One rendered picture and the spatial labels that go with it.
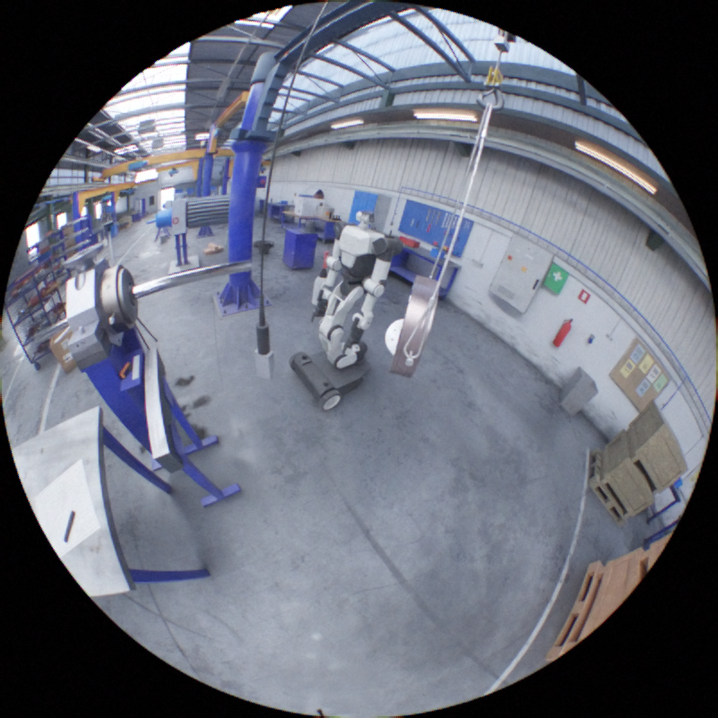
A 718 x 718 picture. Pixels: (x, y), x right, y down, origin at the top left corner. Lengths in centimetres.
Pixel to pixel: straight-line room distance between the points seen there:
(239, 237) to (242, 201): 45
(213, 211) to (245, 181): 205
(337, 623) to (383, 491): 101
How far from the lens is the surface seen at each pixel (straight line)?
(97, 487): 103
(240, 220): 291
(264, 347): 79
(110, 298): 134
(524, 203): 480
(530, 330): 463
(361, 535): 161
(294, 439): 176
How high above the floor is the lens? 156
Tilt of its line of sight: 40 degrees down
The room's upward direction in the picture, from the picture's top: 16 degrees clockwise
